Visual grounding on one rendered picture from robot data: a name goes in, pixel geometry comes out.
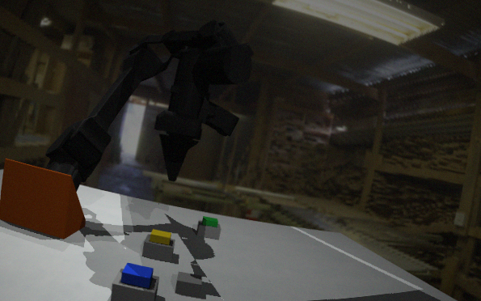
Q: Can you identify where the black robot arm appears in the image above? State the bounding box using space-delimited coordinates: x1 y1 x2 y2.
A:
45 20 254 192

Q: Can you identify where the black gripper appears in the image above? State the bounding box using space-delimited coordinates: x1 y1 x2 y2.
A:
154 80 209 181

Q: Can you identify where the yellow button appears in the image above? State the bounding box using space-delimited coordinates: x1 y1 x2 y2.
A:
142 230 175 262

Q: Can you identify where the green button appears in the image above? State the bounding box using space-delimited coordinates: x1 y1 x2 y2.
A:
197 216 221 240

